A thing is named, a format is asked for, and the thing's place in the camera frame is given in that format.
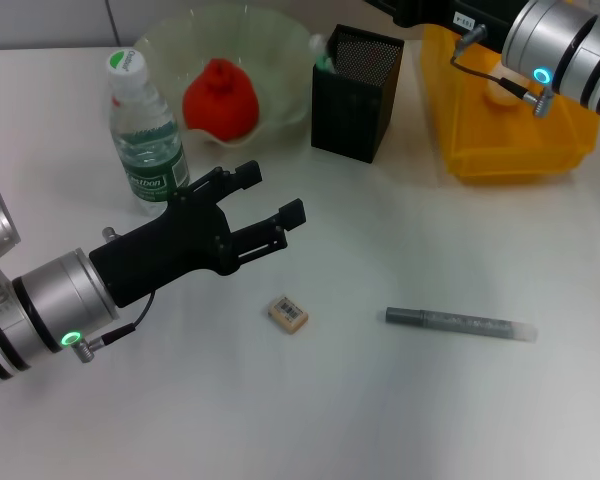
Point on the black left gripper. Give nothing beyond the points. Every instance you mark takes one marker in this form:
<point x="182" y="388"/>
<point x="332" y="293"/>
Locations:
<point x="170" y="245"/>

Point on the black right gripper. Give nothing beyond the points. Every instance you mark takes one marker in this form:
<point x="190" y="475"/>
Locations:
<point x="430" y="12"/>

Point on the red-orange fruit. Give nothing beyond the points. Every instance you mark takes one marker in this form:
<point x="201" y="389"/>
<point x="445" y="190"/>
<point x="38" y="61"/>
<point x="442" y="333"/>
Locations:
<point x="220" y="105"/>

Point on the white paper ball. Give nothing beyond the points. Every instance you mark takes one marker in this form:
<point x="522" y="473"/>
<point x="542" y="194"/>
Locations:
<point x="502" y="97"/>

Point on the mint green pen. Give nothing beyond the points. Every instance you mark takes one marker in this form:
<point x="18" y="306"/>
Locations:
<point x="322" y="52"/>

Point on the beige eraser with barcode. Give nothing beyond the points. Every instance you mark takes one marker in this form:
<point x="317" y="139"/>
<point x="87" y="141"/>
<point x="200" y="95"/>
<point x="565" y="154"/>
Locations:
<point x="289" y="314"/>

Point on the clear green-label water bottle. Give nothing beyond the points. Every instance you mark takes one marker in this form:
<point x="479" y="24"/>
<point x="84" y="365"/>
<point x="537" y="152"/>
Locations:
<point x="147" y="135"/>

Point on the grey marker pen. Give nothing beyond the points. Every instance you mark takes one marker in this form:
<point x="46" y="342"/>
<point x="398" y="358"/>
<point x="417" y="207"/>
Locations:
<point x="455" y="322"/>

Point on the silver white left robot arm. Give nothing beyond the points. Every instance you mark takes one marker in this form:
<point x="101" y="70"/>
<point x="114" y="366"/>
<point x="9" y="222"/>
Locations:
<point x="45" y="300"/>

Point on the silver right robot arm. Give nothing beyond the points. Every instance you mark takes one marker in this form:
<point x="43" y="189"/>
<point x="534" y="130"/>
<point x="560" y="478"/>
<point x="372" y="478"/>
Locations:
<point x="565" y="45"/>

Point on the black mesh pen holder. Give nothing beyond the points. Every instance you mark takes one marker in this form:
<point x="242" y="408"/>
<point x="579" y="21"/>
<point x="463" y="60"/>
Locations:
<point x="350" y="110"/>

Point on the green glass fruit plate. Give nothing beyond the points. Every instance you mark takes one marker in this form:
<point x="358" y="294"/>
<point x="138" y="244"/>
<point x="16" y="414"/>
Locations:
<point x="275" y="65"/>

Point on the yellow plastic bin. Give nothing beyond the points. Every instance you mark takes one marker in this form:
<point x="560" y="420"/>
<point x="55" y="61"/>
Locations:
<point x="505" y="145"/>

